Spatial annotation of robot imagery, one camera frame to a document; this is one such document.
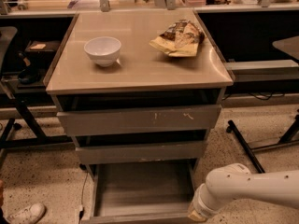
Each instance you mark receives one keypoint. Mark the padded gripper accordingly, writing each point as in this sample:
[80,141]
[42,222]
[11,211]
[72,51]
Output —
[199,205]

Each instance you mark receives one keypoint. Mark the grey bottom drawer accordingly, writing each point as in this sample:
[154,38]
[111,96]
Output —
[158,192]

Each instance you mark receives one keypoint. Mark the grey drawer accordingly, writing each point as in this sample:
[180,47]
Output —
[139,120]
[158,192]
[137,147]

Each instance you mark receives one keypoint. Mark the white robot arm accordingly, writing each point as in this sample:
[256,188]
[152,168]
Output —
[235,181]

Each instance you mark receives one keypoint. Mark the grey middle drawer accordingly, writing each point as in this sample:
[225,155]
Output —
[137,147]

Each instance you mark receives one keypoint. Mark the grey drawer cabinet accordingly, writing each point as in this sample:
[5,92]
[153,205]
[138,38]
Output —
[142,76]

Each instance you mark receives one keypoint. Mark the grey top drawer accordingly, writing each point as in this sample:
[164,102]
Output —
[139,120]

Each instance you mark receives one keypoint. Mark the black wheeled stand base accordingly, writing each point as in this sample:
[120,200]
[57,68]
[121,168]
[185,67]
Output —
[289,138]

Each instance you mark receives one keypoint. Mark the white sneaker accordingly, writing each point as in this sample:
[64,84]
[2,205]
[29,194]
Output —
[28,215]

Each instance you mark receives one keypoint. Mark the yellow brown snack bag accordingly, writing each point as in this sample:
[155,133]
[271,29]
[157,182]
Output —
[181,39]

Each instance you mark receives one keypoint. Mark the white ceramic bowl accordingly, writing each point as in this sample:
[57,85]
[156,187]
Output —
[103,50]

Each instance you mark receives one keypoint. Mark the black shoe under desk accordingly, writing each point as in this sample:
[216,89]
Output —
[30,73]

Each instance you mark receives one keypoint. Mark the dark box on shelf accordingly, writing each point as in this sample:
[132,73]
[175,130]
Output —
[42,49]

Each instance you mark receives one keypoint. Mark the black desk frame left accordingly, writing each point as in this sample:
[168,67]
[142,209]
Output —
[7,35]

